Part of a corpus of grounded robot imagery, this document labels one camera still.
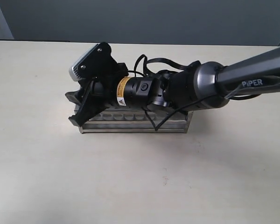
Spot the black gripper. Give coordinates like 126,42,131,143
65,77,158,126

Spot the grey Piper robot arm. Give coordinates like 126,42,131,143
65,42,280,127

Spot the stainless steel test tube rack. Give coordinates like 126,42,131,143
78,107,193,133

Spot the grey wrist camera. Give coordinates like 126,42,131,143
69,42,127,82

